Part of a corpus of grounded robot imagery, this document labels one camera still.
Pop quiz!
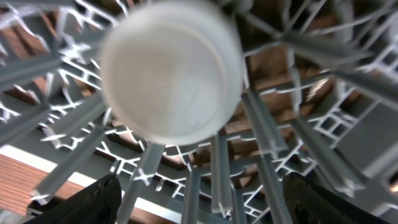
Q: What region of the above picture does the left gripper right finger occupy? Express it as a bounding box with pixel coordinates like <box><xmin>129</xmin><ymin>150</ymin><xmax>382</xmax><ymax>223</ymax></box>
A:
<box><xmin>282</xmin><ymin>172</ymin><xmax>388</xmax><ymax>224</ymax></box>

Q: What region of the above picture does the white pink bowl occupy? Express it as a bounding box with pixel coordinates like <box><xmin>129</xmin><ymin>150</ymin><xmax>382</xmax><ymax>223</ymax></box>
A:
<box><xmin>99</xmin><ymin>1</ymin><xmax>244</xmax><ymax>145</ymax></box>

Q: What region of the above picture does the grey plastic dish rack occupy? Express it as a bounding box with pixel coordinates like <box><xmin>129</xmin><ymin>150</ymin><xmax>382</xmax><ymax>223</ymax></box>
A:
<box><xmin>1</xmin><ymin>1</ymin><xmax>397</xmax><ymax>223</ymax></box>

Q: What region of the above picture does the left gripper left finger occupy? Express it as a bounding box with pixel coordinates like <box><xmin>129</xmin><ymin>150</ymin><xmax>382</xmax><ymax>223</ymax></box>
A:
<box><xmin>25</xmin><ymin>174</ymin><xmax>122</xmax><ymax>224</ymax></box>

